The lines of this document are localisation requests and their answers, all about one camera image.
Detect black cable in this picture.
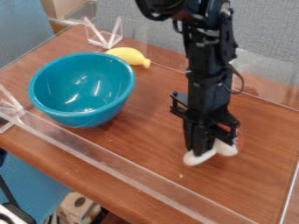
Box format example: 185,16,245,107
223,62,246,95

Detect clear acrylic barrier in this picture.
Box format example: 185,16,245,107
0,108,258,224
150,34,299,112

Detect yellow toy banana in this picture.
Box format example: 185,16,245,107
107,47,151,68

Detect rear clear acrylic barrier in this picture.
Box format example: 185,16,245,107
150,34,299,112

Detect beige block with hole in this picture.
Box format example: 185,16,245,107
58,192,102,224

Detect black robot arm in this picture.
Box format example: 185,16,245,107
135,0,239,158

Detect front clear acrylic barrier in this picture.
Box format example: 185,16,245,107
0,108,258,224

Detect white red toy mushroom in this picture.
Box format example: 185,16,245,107
183,133,242,166

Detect clear acrylic triangular bracket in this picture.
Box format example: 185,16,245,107
83,17,123,49

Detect blue plastic bowl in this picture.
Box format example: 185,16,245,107
29,52,137,128

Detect left clear acrylic bracket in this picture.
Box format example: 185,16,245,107
0,84,25,134

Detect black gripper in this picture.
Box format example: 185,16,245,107
171,91,241,157

